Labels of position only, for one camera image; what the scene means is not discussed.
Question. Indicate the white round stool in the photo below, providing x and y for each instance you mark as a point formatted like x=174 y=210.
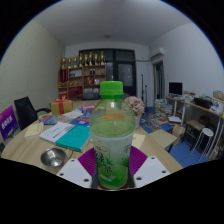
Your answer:
x=207 y=132

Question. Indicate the black computer monitor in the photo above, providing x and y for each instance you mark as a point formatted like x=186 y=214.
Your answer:
x=175 y=88

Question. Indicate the pink flowers in white pot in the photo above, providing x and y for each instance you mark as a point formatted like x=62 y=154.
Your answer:
x=135 y=105

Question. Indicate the teal book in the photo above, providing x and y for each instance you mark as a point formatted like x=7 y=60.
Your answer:
x=75 y=138

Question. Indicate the yellow gift box red ribbon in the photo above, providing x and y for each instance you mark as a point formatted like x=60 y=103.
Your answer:
x=61 y=107

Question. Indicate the green tea drink bottle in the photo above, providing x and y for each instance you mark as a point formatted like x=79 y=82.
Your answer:
x=112 y=140

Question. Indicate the black office chair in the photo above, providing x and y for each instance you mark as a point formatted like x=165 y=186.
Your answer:
x=25 y=111

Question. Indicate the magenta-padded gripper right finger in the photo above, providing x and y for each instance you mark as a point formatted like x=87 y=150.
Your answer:
x=151 y=170

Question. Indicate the pink flat box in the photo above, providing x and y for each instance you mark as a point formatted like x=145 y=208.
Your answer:
x=88 y=107

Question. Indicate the dark glass door window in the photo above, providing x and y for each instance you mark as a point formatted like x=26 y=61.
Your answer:
x=125 y=71

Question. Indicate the wooden side desk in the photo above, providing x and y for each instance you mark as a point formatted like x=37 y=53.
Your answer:
x=200 y=106

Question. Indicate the small steel bowl cup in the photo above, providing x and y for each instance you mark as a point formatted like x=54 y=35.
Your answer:
x=53 y=157

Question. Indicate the cream book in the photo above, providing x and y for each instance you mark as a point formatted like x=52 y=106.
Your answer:
x=34 y=130

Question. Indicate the purple sign board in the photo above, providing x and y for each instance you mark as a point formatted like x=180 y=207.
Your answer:
x=7 y=121

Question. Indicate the stack of books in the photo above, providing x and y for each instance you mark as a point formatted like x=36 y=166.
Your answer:
x=164 y=107

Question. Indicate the wooden shelf unit with trophies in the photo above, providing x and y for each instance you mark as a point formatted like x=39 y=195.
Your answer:
x=81 y=78

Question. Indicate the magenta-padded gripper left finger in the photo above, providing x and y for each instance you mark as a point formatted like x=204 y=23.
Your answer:
x=71 y=171

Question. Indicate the white book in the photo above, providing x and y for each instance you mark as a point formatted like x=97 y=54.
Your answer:
x=55 y=131

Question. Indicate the beige notebook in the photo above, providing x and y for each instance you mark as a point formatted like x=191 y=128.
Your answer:
x=138 y=140

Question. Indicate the white wall air conditioner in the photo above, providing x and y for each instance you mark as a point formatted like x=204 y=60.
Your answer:
x=156 y=53

